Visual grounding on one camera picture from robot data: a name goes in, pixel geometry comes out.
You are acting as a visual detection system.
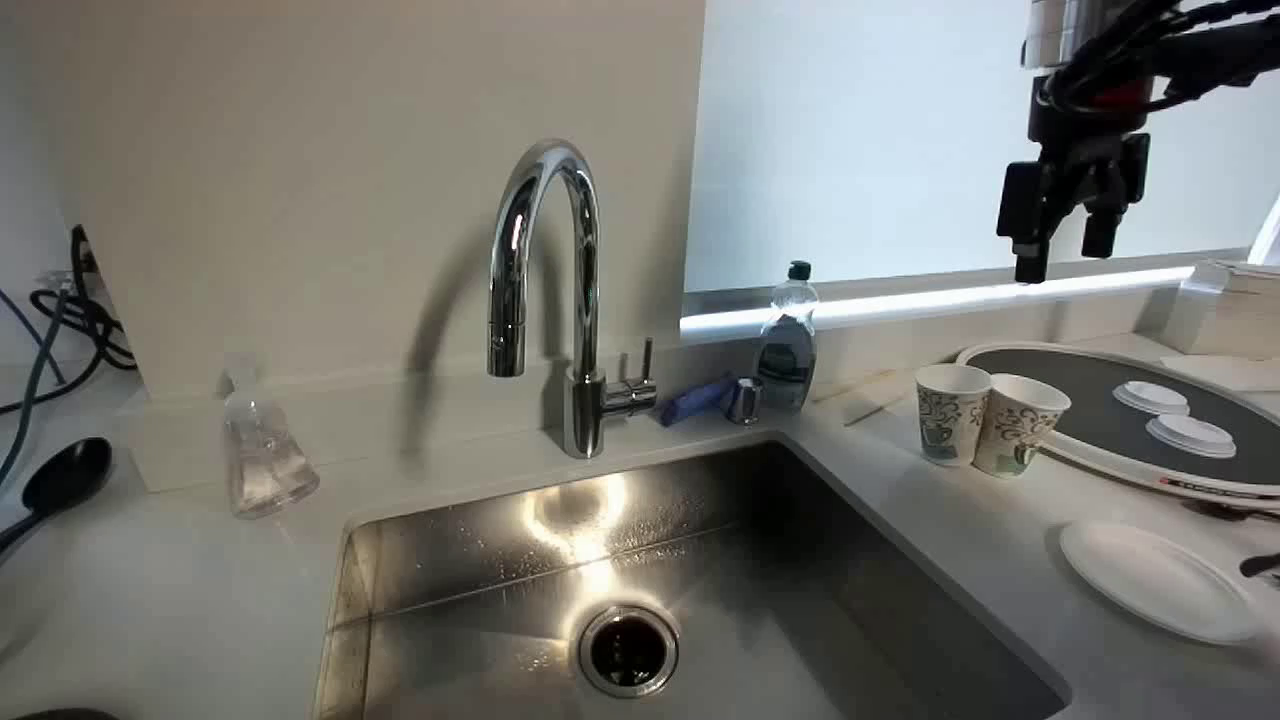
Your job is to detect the white cup lid far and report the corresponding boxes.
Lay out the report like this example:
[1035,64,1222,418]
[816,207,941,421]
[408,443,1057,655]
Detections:
[1113,381,1194,418]

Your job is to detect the white cup lid near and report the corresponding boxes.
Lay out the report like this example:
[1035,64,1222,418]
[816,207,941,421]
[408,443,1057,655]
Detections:
[1149,418,1237,462]

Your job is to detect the chrome kitchen faucet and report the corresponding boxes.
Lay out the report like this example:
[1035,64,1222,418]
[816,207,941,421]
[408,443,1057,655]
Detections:
[489,141,655,462]

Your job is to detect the round black white tray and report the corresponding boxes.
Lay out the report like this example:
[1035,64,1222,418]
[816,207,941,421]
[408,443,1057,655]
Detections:
[960,346,1280,512]

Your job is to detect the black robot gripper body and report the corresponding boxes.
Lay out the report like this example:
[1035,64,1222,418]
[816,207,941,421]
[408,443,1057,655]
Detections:
[1022,0,1156,175]

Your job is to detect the patterned paper cup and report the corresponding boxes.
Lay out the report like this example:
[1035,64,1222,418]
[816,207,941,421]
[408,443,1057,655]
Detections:
[974,373,1073,476]
[918,363,994,466]

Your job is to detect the blue scrub brush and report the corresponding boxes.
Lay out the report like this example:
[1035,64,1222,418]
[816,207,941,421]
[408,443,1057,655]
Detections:
[655,376,760,429]

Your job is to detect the white round plate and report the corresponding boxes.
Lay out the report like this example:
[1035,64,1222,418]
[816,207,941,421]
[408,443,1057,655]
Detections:
[1057,521,1264,648]

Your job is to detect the stainless steel sink basin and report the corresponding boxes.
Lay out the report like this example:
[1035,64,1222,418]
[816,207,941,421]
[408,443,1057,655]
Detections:
[317,442,1073,720]

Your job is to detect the black cables bundle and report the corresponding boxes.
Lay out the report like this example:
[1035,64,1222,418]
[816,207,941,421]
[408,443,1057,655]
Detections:
[0,220,144,484]

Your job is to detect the white cup lid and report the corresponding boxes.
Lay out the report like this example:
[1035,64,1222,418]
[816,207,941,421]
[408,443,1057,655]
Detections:
[1113,381,1194,418]
[1149,418,1237,462]

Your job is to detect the black ladle spoon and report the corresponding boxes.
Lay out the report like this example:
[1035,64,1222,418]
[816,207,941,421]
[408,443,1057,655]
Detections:
[0,437,111,554]

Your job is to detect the clear dish soap bottle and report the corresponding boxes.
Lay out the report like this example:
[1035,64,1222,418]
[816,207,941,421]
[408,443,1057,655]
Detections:
[756,260,816,413]

